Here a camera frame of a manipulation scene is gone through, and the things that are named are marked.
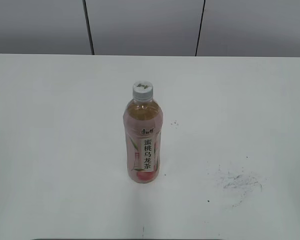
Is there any peach oolong tea bottle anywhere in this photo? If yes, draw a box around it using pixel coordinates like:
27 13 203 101
123 99 163 184

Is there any grey bottle cap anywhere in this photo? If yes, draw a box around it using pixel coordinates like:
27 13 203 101
132 81 154 102

